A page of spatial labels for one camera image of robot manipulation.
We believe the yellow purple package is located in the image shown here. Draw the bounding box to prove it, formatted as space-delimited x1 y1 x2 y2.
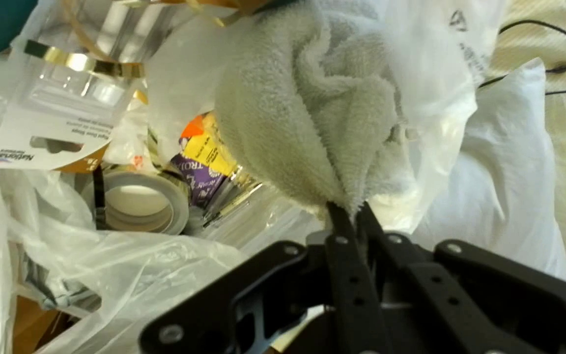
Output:
167 110 265 218

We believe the white blister pack card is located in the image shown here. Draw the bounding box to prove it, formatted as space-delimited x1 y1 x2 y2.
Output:
0 38 135 175

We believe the white plastic bag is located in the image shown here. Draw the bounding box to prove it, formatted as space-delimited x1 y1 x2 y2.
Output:
0 0 514 354

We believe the white tape roll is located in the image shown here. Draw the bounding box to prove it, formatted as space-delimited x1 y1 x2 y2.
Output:
92 165 194 238

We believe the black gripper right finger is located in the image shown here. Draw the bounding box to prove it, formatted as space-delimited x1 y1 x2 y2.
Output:
355 201 566 354

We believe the thin black cable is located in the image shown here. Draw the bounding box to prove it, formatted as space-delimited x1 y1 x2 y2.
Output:
477 18 566 99

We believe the clear packaging with gold ribbon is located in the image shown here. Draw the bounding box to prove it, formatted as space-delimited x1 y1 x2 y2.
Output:
23 0 279 87

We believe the white terry cloth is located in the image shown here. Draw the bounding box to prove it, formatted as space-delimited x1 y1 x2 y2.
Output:
212 0 416 213

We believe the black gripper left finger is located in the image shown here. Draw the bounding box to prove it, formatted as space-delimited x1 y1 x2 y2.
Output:
137 201 391 354

